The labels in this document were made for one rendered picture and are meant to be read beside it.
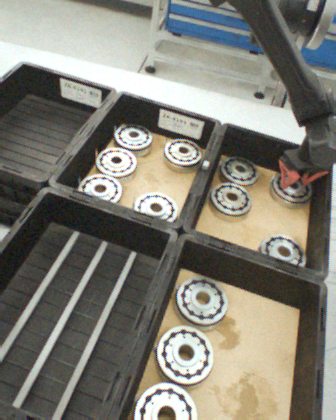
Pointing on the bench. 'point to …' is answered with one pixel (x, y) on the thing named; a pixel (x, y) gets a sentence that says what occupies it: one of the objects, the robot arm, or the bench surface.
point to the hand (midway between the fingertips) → (294, 183)
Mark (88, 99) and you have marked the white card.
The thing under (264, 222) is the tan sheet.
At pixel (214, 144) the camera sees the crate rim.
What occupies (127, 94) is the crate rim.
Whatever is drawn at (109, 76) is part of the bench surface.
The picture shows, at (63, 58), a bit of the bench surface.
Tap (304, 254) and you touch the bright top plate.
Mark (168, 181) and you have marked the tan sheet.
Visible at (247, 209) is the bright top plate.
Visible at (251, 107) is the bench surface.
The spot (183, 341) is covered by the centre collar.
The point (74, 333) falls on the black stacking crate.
